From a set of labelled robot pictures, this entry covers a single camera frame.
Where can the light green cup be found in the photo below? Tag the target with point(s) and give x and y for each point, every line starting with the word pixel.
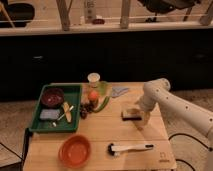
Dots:
pixel 102 87

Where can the dark maroon bowl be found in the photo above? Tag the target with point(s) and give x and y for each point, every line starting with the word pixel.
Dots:
pixel 52 97

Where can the white and black brush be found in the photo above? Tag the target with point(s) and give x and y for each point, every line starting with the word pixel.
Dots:
pixel 114 149

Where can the grey sponge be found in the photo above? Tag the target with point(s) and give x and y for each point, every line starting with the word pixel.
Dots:
pixel 49 114

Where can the red plastic bowl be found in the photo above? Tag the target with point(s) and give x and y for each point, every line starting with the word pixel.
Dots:
pixel 75 151

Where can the grey folded cloth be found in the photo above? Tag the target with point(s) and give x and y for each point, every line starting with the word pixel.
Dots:
pixel 118 91

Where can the green chili pepper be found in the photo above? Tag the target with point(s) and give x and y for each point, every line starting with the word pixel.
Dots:
pixel 103 105

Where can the black office chair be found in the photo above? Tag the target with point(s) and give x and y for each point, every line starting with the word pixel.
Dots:
pixel 166 6

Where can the dark red small dish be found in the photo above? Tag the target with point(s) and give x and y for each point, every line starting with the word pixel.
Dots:
pixel 98 21

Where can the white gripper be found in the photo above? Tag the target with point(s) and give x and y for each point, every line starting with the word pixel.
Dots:
pixel 146 104

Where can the dark purple grapes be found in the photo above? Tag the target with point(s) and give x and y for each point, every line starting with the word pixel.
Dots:
pixel 85 109

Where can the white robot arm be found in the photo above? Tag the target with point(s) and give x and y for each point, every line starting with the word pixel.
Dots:
pixel 158 92

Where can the black chair at left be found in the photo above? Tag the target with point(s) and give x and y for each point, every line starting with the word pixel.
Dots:
pixel 20 13

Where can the orange fruit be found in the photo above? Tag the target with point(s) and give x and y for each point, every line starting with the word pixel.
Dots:
pixel 93 96

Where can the white spoon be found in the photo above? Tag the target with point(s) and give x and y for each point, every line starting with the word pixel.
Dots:
pixel 54 124

